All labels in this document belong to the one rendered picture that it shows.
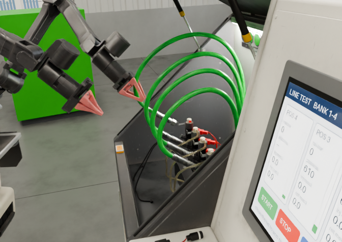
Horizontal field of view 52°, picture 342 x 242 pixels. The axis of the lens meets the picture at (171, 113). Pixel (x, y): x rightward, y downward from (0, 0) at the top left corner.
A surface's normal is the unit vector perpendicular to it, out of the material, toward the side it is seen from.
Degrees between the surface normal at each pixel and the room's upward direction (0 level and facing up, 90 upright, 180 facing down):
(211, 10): 90
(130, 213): 0
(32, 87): 90
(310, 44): 76
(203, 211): 90
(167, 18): 90
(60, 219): 0
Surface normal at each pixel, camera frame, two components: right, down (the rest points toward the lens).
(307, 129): -0.96, -0.11
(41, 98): 0.39, 0.32
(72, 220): -0.04, -0.93
